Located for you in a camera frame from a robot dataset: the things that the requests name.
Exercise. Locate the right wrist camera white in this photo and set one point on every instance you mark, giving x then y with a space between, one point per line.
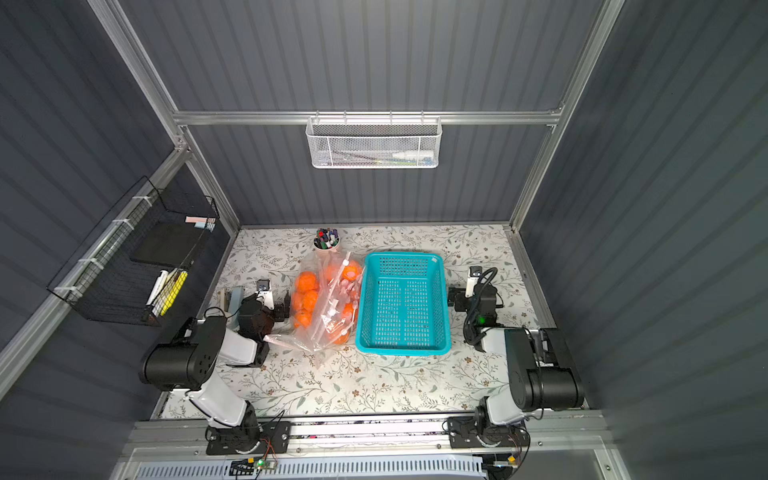
473 277

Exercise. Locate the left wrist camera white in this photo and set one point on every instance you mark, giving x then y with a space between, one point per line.
264 293

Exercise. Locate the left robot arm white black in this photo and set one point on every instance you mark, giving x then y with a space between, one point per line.
184 359

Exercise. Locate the white wire mesh basket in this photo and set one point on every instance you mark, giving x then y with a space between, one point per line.
366 143

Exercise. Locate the black wire wall basket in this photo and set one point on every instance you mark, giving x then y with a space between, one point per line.
135 270

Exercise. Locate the yellow item in black basket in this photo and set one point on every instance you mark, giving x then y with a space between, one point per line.
170 287

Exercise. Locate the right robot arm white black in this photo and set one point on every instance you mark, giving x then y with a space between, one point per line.
540 371

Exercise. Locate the pink pen cup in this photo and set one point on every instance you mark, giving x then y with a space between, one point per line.
326 239

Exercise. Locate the black notebook in basket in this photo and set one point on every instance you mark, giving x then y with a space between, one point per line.
172 245

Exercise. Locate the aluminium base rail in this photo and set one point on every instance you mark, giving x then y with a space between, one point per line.
430 433

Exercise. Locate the teal plastic basket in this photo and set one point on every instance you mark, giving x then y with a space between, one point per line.
403 305

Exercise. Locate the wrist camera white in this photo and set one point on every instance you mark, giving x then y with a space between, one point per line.
264 293
473 277

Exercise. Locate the clear zip-top bag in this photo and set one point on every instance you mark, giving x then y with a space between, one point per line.
337 309
300 338

